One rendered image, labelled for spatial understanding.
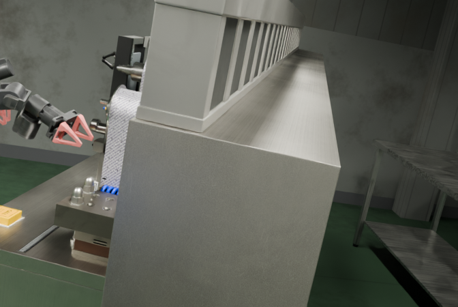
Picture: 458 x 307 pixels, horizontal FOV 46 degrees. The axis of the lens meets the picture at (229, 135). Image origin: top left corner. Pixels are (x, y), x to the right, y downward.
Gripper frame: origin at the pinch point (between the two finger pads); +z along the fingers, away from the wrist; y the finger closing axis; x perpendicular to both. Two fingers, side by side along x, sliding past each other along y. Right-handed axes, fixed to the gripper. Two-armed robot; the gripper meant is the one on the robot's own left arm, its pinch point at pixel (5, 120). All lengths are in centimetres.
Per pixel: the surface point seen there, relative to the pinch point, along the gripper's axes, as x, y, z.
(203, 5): -72, -142, -21
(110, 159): -39, -52, 15
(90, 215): -33, -72, 21
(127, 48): -53, -17, -11
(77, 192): -31, -68, 16
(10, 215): -8, -56, 19
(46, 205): -13.2, -40.1, 24.4
